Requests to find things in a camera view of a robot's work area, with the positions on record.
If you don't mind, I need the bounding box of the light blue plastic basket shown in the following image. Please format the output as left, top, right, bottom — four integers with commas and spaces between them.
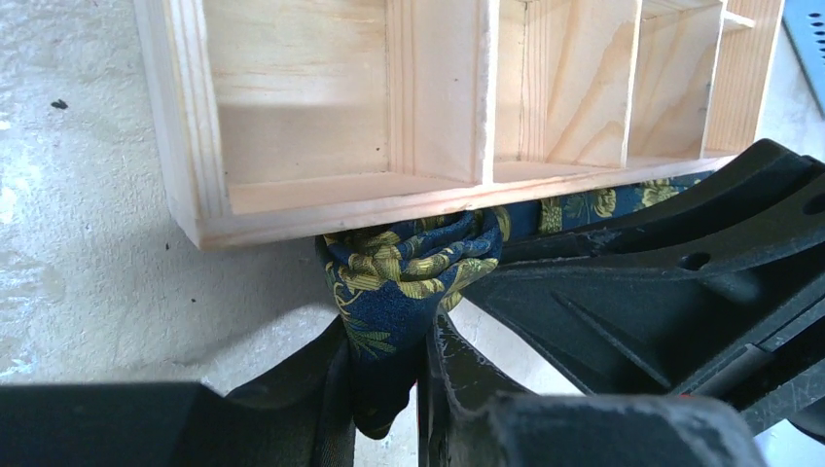
782, 0, 824, 114

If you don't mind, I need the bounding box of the wooden compartment tray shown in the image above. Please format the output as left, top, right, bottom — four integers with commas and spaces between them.
134, 0, 784, 249

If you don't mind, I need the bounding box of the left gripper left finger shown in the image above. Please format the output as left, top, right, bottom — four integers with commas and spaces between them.
1, 320, 355, 466

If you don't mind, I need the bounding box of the blue floral tie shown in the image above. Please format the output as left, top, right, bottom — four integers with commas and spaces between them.
316, 172, 708, 440

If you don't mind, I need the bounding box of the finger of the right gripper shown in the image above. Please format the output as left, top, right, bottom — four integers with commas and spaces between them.
500, 139, 824, 265
464, 245, 824, 396

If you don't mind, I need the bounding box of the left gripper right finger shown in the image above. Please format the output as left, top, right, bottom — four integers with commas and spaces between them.
417, 312, 765, 466

